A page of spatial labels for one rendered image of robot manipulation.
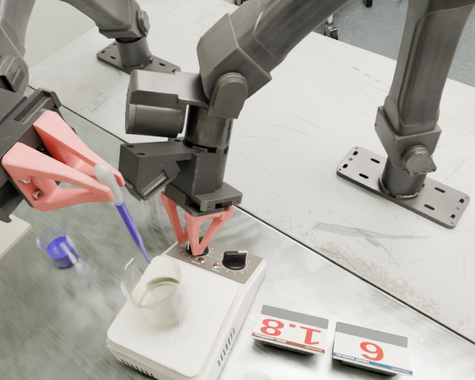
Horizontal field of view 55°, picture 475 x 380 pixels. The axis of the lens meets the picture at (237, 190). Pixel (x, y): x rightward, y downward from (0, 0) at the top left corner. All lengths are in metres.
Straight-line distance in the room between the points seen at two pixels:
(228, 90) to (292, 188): 0.32
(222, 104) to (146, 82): 0.09
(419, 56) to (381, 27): 2.27
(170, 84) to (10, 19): 0.17
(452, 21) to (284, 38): 0.18
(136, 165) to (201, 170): 0.08
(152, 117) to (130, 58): 0.49
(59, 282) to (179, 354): 0.26
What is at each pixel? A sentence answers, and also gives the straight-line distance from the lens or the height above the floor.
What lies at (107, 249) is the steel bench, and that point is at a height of 0.90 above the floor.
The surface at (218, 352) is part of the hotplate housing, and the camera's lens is 0.55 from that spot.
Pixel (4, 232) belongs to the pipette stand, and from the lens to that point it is 0.81.
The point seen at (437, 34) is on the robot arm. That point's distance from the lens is 0.55.
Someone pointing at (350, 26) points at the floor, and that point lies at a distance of 2.82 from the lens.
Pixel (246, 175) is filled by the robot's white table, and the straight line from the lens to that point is 0.77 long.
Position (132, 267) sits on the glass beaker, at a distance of 0.51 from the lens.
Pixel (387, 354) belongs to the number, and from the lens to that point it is 0.61.
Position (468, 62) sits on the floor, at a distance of 2.67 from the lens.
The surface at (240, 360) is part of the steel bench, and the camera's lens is 0.62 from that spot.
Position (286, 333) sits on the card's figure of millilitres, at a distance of 0.60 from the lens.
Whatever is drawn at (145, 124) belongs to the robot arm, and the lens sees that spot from 0.52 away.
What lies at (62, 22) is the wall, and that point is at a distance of 2.17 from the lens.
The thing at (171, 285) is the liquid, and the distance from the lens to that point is 0.54.
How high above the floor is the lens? 1.49
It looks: 52 degrees down
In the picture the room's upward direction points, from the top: 6 degrees counter-clockwise
